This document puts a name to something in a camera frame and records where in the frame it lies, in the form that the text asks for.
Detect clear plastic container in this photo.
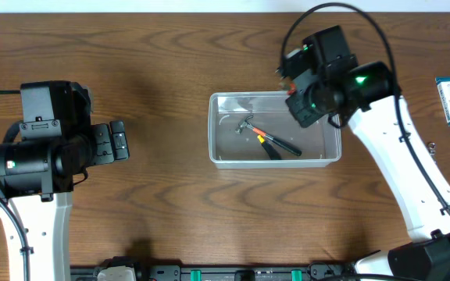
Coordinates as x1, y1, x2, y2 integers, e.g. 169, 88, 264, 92
208, 91, 341, 169

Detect yellow black screwdriver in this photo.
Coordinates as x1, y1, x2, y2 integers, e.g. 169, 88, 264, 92
257, 135, 281, 160

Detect small claw hammer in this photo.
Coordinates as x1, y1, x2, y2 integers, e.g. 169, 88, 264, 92
235, 114, 302, 156

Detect silver combination wrench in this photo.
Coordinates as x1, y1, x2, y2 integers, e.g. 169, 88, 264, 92
427, 142, 436, 157

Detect red handled pliers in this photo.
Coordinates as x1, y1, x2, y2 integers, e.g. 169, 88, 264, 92
279, 82, 297, 96

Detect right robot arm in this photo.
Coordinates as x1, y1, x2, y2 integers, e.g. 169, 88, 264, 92
283, 26, 450, 280

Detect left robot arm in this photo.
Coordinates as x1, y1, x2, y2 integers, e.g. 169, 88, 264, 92
0, 119, 130, 280

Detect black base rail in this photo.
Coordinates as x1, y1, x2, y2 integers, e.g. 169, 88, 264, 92
68, 257, 441, 281

